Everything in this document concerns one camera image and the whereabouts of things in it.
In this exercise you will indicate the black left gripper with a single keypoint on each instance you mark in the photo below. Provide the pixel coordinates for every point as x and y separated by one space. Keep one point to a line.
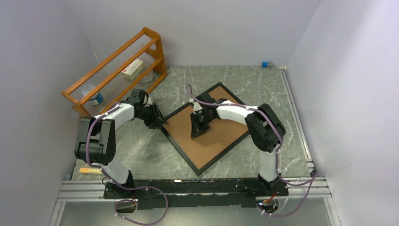
157 117

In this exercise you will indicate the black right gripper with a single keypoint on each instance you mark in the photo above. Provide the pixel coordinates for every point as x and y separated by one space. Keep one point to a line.
197 128

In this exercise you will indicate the brown backing board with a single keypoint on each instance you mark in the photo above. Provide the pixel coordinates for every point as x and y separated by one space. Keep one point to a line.
218 140

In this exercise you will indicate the black picture frame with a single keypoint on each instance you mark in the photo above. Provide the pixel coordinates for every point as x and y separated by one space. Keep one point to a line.
180 149

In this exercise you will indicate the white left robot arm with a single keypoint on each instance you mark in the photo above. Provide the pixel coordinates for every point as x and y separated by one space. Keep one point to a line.
96 140

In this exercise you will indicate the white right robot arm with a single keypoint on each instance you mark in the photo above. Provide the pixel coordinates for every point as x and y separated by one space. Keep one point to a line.
264 126

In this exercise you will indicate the white red medicine box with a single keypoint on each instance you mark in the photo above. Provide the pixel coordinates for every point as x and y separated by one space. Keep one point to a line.
133 69

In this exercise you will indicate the orange wooden shelf rack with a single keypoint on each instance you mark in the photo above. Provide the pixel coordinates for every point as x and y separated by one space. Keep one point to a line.
108 79

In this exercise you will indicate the blue labelled plastic bottle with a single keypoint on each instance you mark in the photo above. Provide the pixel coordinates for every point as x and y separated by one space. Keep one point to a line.
96 99

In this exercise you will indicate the orange yellow marker pen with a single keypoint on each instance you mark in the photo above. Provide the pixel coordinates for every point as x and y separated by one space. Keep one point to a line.
89 171

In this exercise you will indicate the blue capped small bottle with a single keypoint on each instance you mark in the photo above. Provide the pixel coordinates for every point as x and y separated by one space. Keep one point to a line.
267 64

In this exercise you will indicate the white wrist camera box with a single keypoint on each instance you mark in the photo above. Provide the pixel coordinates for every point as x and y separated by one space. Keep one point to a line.
148 102
196 107

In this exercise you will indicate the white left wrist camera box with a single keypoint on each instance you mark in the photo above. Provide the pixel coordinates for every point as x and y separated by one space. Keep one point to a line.
148 102

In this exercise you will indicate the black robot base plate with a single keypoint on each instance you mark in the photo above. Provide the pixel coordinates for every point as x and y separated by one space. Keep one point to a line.
174 193

